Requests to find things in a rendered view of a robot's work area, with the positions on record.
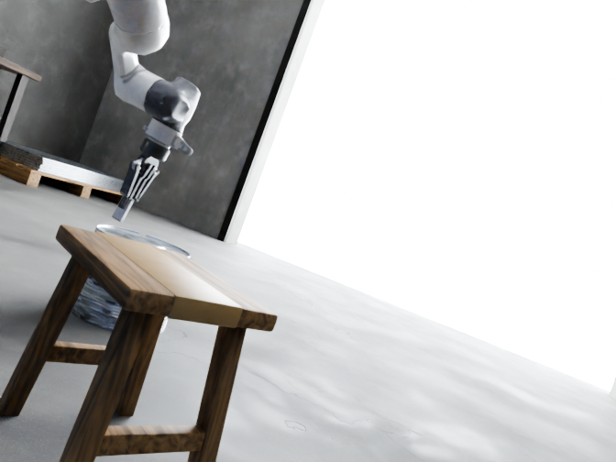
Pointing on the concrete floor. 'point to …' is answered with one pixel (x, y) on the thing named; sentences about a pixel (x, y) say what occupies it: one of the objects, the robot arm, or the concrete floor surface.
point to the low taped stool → (137, 344)
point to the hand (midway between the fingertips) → (123, 208)
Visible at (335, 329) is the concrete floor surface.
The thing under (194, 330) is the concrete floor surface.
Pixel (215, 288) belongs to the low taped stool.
